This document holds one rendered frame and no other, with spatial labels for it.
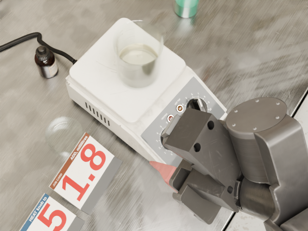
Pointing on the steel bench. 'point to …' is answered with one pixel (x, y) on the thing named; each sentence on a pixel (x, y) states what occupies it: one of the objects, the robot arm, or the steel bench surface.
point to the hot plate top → (109, 78)
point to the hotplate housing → (181, 82)
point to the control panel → (193, 83)
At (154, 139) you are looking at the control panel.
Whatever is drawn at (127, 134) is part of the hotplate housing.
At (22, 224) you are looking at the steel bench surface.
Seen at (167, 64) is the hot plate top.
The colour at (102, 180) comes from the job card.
